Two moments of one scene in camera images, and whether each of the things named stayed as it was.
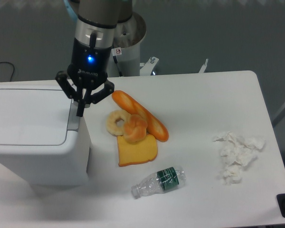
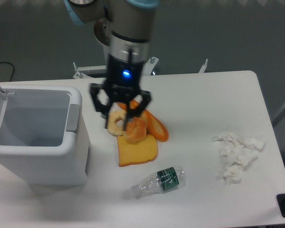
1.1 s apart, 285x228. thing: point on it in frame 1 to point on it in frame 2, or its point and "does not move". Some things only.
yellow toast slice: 144,151 does not move
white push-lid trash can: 36,134 does not move
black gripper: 89,68 to 122,83
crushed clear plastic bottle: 165,179 does not move
